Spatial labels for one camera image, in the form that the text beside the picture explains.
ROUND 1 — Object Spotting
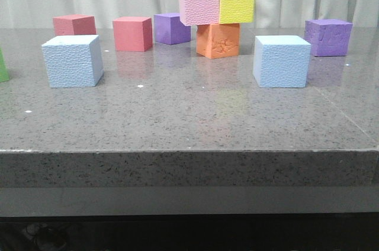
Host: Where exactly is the light blue foam cube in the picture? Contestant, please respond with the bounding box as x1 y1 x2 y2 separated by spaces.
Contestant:
253 35 311 88
41 34 104 88

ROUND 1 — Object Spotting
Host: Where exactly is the orange foam cube bottom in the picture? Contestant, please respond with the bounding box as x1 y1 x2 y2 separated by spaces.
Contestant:
196 24 240 59

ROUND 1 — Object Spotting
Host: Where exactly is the purple foam cube centre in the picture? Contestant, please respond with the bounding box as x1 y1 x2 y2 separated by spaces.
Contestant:
154 12 191 45

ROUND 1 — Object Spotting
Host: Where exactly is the purple foam cube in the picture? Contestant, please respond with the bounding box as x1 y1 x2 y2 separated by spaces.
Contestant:
304 19 353 57
154 12 191 45

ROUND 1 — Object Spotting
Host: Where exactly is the red foam cube middle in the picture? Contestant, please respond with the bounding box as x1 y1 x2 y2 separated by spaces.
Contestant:
113 17 153 52

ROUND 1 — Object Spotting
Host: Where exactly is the red foam cube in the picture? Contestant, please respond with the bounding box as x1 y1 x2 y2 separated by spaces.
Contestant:
53 14 97 36
113 17 153 52

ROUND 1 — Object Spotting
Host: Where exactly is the pink foam cube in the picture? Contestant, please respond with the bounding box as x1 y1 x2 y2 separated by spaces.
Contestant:
179 0 219 26

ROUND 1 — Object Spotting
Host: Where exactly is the yellow foam cube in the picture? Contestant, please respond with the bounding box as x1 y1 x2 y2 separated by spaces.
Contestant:
219 0 255 24

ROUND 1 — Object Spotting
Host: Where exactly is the red foam cube far left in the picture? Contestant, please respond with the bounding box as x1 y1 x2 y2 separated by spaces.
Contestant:
53 14 97 36

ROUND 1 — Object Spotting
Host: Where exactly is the purple foam cube right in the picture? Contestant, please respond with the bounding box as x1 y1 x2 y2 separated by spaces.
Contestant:
304 19 353 57

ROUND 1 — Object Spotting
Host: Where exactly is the green foam cube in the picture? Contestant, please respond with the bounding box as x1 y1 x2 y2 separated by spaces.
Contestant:
0 49 9 82

